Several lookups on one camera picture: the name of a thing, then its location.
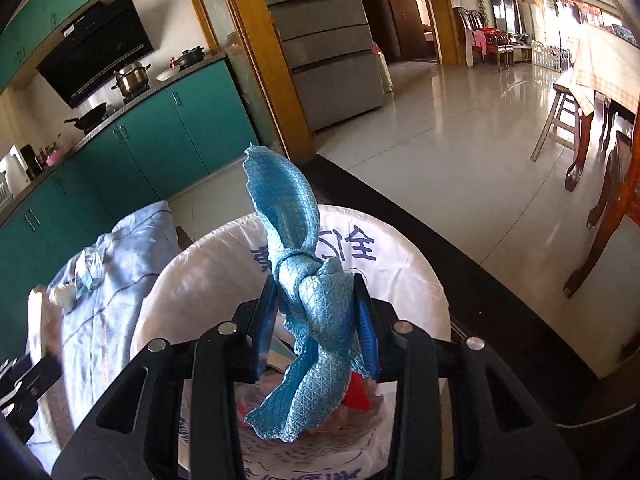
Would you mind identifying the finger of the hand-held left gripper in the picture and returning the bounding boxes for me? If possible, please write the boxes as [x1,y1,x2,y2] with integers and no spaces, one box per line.
[0,396,38,438]
[20,355,63,398]

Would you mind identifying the black range hood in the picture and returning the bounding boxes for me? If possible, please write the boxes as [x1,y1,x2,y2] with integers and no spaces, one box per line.
[36,0,155,109]

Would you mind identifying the white play fence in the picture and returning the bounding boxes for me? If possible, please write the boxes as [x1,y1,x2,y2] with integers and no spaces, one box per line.
[532,42,573,71]

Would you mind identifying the teal wall cabinets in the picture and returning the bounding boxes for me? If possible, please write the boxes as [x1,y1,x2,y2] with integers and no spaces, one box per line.
[0,0,186,78]

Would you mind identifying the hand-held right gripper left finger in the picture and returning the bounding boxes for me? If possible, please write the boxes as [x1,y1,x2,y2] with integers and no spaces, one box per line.
[50,275,281,480]

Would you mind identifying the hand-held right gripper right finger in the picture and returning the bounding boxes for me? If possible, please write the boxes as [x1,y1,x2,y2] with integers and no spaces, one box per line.
[352,272,583,480]

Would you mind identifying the steel stock pot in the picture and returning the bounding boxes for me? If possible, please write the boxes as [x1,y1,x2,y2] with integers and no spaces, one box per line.
[111,62,152,97]

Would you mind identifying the checked cloth dining table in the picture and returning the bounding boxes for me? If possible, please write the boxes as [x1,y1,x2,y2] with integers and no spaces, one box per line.
[552,24,640,192]

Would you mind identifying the teal base cabinets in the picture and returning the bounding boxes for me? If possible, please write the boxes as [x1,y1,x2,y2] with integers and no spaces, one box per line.
[0,57,261,361]

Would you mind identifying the knotted blue cloth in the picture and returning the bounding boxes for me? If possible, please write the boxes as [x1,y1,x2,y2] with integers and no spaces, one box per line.
[242,142,381,443]

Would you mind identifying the dark wooden armchair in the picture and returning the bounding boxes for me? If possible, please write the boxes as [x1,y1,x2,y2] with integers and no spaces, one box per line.
[482,25,516,68]
[452,7,488,67]

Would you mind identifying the wooden framed glass door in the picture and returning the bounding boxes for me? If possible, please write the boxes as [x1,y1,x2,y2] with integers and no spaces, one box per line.
[182,0,316,161]

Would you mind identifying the red snack wrapper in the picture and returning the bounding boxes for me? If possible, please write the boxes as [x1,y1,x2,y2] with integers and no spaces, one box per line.
[345,372,373,411]

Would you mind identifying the grey kitchen countertop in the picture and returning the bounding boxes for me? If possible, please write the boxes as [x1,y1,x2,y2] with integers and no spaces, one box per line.
[0,52,226,221]

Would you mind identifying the black wok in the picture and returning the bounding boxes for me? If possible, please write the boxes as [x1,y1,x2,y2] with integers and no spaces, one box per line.
[64,102,108,131]

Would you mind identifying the light blue quilted tablecloth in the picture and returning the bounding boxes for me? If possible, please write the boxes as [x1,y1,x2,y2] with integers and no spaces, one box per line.
[25,201,181,461]

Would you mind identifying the wooden doorway frame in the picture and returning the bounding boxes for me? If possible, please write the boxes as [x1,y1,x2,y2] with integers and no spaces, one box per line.
[377,0,458,66]

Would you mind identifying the light wooden stool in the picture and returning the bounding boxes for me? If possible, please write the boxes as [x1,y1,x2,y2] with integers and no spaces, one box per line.
[530,82,582,162]

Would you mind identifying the grey refrigerator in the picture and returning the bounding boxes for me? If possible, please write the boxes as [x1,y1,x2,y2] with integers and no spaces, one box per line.
[249,0,387,133]

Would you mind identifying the white plastic bag lined bin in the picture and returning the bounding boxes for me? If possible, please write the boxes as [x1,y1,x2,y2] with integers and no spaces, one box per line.
[127,204,453,480]

